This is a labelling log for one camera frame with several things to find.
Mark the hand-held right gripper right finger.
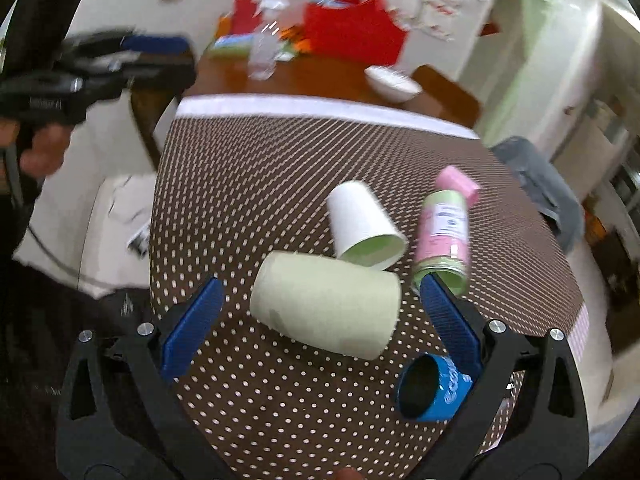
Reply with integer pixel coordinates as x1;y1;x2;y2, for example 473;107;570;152
415;275;592;480

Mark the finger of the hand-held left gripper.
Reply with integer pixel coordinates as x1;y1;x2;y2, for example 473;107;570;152
117;54;197;93
117;34;193;56

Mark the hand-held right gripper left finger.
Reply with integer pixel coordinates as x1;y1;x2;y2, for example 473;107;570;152
55;276;226;480

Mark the pale green cup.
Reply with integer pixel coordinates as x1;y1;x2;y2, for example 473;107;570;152
249;251;402;362

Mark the blue cup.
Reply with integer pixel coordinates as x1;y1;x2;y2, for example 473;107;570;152
396;353;476;422

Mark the white paper cup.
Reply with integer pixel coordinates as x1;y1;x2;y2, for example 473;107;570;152
326;180;407;272

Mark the person's left hand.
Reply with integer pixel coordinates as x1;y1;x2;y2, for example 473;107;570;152
0;119;76;179

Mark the green box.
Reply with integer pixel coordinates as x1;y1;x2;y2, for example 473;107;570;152
207;35;251;57

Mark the pink and green bottle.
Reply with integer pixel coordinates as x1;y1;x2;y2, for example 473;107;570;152
411;189;472;296

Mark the red box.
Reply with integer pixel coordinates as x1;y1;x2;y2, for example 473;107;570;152
231;0;260;37

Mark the white paper bag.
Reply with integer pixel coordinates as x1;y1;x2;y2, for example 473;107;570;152
12;175;157;297

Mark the brown polka dot tablecloth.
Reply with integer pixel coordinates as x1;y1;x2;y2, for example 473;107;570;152
149;95;591;480

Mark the wooden table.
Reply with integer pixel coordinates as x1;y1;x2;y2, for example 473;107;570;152
130;52;483;131

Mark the grey cloth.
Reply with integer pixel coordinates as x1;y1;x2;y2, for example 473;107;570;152
490;136;585;253

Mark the red bag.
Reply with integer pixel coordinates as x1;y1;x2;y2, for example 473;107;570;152
302;0;408;68

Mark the white bowl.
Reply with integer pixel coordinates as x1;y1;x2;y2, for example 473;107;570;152
364;65;424;102

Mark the white cabinet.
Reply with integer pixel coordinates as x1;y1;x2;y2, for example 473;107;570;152
480;0;640;311

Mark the black cable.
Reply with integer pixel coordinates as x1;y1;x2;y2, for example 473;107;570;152
0;145;101;286

